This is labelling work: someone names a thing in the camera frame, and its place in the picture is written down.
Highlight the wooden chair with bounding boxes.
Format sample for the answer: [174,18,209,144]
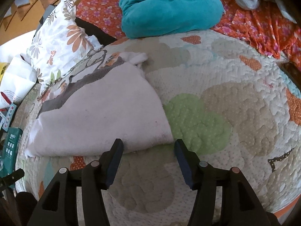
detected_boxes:
[1,0,80,44]

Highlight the green plastic package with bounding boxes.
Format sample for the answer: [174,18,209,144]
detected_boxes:
[1,128,23,177]

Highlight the red floral bed sheet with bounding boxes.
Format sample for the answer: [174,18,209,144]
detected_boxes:
[77,0,300,67]

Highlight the white garment with grey trim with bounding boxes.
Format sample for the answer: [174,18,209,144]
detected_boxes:
[25,52,173,157]

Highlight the quilted heart pattern bedspread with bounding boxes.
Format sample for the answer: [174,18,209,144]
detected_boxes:
[13,31,300,225]

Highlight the teal folded towel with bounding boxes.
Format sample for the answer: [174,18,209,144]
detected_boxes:
[119,0,224,39]

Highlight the teal strip with coloured shapes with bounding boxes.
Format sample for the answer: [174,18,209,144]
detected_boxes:
[1,103,17,132]

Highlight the white floral pillow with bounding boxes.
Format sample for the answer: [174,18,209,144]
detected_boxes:
[27,0,102,94]

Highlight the white paper bag red print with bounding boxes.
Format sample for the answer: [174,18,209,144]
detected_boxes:
[1,56,37,109]

